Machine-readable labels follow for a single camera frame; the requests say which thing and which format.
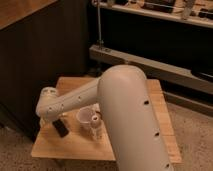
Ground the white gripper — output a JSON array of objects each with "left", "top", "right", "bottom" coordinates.
[{"left": 39, "top": 113, "right": 68, "bottom": 127}]

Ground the black eraser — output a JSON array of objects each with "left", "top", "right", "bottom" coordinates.
[{"left": 53, "top": 120, "right": 69, "bottom": 137}]

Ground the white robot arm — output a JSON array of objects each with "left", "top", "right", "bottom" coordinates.
[{"left": 36, "top": 65, "right": 174, "bottom": 171}]

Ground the white ceramic cup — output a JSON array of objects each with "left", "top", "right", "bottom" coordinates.
[{"left": 76, "top": 107, "right": 95, "bottom": 130}]

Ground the wooden table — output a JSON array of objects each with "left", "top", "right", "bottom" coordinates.
[{"left": 31, "top": 79, "right": 182, "bottom": 164}]

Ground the small white object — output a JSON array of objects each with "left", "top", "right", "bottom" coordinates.
[{"left": 93, "top": 103, "right": 100, "bottom": 112}]

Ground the dark wooden cabinet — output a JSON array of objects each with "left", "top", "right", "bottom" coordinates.
[{"left": 0, "top": 0, "right": 88, "bottom": 140}]

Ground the grey metal beam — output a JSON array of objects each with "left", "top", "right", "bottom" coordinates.
[{"left": 89, "top": 45, "right": 213, "bottom": 116}]

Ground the metal shelf rack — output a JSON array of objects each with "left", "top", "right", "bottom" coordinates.
[{"left": 91, "top": 0, "right": 213, "bottom": 29}]

